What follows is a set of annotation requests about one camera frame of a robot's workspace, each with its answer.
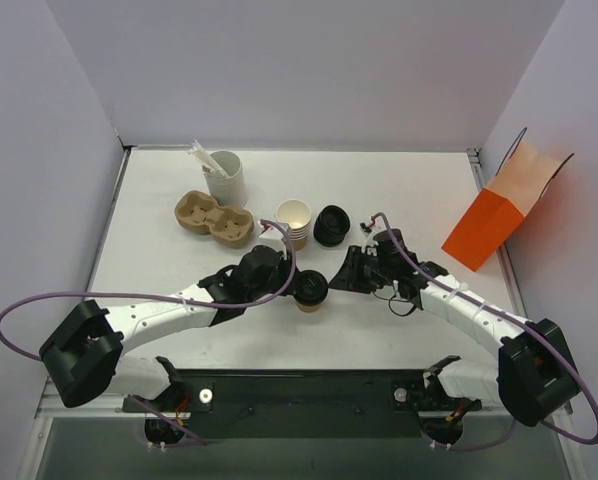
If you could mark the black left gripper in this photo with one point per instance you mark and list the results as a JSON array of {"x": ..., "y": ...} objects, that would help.
[{"x": 289, "y": 272}]

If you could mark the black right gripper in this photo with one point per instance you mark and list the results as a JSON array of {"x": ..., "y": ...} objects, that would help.
[{"x": 357, "y": 270}]

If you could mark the black plastic cup lid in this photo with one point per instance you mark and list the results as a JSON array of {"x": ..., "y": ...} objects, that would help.
[{"x": 310, "y": 288}]

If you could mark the single brown paper cup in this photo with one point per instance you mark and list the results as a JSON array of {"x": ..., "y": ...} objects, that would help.
[{"x": 308, "y": 308}]

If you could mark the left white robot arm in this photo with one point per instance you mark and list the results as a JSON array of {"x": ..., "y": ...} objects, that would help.
[{"x": 92, "y": 351}]

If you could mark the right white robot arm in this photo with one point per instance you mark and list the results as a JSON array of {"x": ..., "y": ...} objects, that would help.
[{"x": 533, "y": 376}]

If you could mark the orange paper takeout bag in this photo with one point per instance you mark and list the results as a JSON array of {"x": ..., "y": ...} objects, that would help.
[{"x": 501, "y": 206}]

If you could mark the stack of black cup lids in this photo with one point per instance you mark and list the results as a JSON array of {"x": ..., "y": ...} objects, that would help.
[{"x": 331, "y": 226}]

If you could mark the stack of brown paper cups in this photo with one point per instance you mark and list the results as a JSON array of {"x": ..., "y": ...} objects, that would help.
[{"x": 297, "y": 215}]

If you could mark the white cylindrical holder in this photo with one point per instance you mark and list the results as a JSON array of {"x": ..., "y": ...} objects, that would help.
[{"x": 228, "y": 190}]

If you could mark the brown pulp cup carrier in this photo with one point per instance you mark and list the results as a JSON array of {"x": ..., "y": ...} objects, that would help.
[{"x": 201, "y": 214}]

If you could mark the white wrapped stirrers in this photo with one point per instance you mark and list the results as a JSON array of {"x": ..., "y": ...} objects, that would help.
[{"x": 206, "y": 160}]

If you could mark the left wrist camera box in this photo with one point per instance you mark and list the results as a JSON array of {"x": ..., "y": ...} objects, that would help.
[{"x": 272, "y": 237}]

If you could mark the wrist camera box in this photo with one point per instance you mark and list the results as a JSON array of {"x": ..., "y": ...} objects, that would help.
[
  {"x": 272, "y": 237},
  {"x": 370, "y": 229}
]

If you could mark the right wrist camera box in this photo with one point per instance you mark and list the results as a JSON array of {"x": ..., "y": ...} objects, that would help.
[{"x": 370, "y": 229}]

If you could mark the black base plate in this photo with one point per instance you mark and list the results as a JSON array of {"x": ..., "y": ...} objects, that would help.
[{"x": 305, "y": 404}]

